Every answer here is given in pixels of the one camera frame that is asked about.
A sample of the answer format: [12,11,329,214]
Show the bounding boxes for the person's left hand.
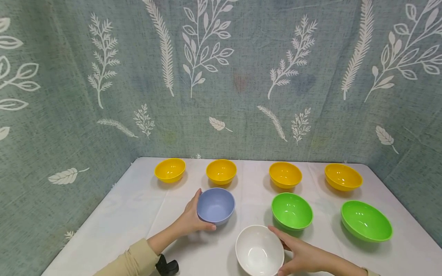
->
[172,188,217,238]

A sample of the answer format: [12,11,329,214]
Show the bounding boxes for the blue plastic bowl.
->
[197,187,236,226]

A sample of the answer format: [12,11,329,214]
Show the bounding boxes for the black wrist band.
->
[155,254,180,276]

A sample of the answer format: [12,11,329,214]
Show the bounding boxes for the white plastic bowl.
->
[235,225,285,276]

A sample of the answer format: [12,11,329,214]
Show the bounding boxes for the person's right hand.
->
[268,225,328,276]

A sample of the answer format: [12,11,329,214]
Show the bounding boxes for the person's right forearm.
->
[321,255,380,276]

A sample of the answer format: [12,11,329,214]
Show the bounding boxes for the person's left forearm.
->
[94,225,178,276]

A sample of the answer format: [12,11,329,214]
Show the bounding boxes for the yellow plastic bowl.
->
[269,162,303,189]
[324,163,363,192]
[206,159,237,186]
[154,158,186,184]

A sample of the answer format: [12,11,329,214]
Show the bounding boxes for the green plastic bowl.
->
[271,192,314,232]
[341,200,394,243]

